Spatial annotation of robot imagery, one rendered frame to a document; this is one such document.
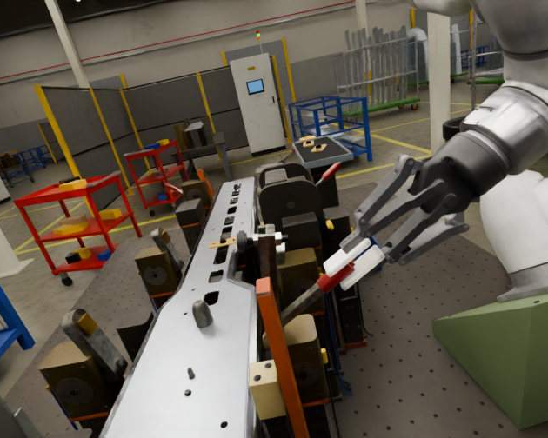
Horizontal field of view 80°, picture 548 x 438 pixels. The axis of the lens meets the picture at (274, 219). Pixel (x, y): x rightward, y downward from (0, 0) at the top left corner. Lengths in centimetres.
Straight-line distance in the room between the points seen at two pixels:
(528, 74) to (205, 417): 55
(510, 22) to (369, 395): 73
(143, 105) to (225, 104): 184
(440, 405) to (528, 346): 24
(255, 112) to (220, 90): 118
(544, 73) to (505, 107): 4
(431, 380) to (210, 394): 54
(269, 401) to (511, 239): 65
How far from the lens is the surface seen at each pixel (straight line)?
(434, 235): 47
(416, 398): 87
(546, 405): 85
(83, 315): 63
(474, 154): 43
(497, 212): 91
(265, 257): 41
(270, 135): 747
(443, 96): 446
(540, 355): 74
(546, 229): 89
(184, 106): 827
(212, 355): 59
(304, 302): 47
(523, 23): 41
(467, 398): 88
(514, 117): 44
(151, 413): 56
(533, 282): 90
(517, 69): 46
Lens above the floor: 138
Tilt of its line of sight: 22 degrees down
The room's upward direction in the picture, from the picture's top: 13 degrees counter-clockwise
